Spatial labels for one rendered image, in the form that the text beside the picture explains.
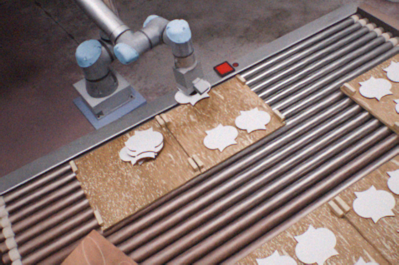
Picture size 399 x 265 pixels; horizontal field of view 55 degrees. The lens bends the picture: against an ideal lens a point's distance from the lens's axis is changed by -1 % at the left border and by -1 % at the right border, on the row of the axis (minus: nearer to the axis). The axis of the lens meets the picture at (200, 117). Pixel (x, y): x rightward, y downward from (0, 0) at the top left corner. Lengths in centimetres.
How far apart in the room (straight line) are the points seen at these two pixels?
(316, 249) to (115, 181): 76
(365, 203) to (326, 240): 20
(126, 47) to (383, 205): 100
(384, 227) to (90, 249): 95
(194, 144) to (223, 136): 12
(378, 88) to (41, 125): 244
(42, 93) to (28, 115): 25
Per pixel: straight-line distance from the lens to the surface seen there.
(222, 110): 167
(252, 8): 392
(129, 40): 131
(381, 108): 174
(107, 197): 151
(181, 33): 127
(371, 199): 146
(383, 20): 218
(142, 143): 155
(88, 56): 169
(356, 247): 138
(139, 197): 148
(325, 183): 149
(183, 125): 164
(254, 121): 161
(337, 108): 173
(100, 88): 179
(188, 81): 139
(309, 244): 135
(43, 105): 343
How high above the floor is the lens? 217
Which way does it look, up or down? 49 degrees down
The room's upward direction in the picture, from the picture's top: 10 degrees counter-clockwise
